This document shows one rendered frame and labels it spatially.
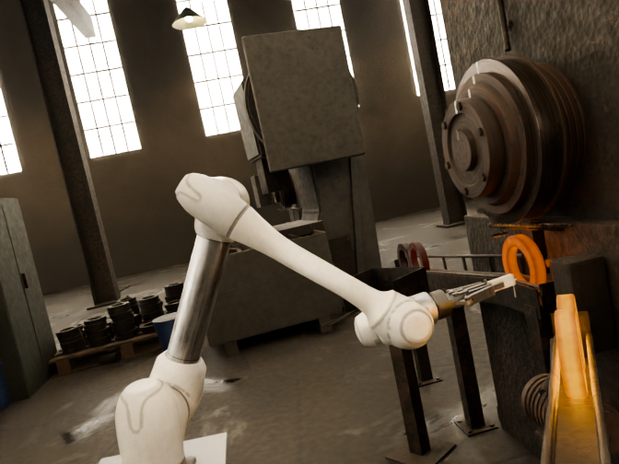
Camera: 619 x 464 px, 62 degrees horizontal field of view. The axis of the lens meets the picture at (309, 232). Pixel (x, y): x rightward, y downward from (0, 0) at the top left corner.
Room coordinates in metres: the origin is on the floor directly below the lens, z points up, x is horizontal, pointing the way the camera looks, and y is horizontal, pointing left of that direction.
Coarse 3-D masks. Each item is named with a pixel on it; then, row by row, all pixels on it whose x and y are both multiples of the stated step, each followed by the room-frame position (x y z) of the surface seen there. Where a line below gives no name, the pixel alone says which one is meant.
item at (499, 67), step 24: (480, 72) 1.46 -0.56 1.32; (504, 72) 1.34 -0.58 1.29; (528, 72) 1.32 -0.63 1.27; (456, 96) 1.63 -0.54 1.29; (528, 96) 1.26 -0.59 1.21; (528, 120) 1.27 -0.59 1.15; (552, 120) 1.26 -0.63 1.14; (552, 144) 1.25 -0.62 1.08; (552, 168) 1.27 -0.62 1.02; (528, 192) 1.33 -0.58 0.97; (552, 192) 1.32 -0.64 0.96; (504, 216) 1.47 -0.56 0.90
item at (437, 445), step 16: (368, 272) 2.07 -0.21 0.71; (384, 272) 2.04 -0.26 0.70; (400, 272) 1.98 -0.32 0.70; (416, 272) 1.86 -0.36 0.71; (384, 288) 2.05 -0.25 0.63; (400, 288) 1.78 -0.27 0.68; (416, 288) 1.85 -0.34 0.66; (352, 304) 1.98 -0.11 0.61; (400, 352) 1.87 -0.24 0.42; (400, 368) 1.89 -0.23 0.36; (400, 384) 1.90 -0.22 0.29; (416, 384) 1.90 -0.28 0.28; (400, 400) 1.91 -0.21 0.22; (416, 400) 1.89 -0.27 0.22; (416, 416) 1.88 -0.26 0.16; (416, 432) 1.87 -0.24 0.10; (400, 448) 1.95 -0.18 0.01; (416, 448) 1.88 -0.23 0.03; (432, 448) 1.90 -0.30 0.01; (448, 448) 1.88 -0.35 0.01
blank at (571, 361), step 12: (564, 312) 0.88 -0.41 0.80; (564, 324) 0.85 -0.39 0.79; (576, 324) 0.84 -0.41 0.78; (564, 336) 0.83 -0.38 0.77; (576, 336) 0.83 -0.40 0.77; (564, 348) 0.83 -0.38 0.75; (576, 348) 0.82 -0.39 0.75; (564, 360) 0.82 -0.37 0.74; (576, 360) 0.81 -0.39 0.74; (564, 372) 0.82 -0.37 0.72; (576, 372) 0.81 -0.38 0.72; (564, 384) 0.83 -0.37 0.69; (576, 384) 0.82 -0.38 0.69; (576, 396) 0.84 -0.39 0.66
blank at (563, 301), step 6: (570, 294) 1.03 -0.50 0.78; (558, 300) 1.01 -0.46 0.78; (564, 300) 1.00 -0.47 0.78; (570, 300) 0.99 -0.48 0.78; (558, 306) 0.99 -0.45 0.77; (564, 306) 0.99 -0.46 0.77; (570, 306) 0.98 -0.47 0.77; (576, 306) 1.05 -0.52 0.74; (576, 312) 0.97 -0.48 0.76; (582, 348) 1.01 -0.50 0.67; (582, 354) 0.95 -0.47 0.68
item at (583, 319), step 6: (582, 312) 1.08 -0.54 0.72; (588, 312) 1.07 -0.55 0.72; (552, 318) 1.10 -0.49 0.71; (582, 318) 1.08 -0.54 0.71; (588, 318) 1.07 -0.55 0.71; (582, 324) 1.08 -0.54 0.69; (588, 324) 1.07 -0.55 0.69; (582, 330) 1.07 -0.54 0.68; (588, 330) 1.07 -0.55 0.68; (582, 336) 1.07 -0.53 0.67; (582, 342) 1.07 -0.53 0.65
